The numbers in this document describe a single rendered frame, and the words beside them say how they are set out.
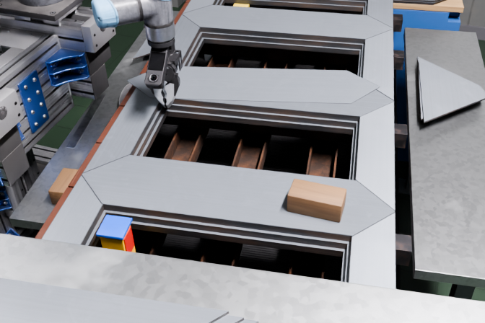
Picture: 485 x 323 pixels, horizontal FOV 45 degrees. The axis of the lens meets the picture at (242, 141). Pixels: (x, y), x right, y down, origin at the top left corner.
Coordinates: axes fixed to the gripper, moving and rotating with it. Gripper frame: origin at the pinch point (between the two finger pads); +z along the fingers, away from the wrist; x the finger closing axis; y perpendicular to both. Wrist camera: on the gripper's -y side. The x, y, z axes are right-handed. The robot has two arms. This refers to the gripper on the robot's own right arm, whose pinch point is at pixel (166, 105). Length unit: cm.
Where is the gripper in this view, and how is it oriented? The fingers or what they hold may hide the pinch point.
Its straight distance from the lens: 165.4
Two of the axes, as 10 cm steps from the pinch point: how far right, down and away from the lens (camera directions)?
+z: 0.2, 7.9, 6.1
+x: -9.8, -1.0, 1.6
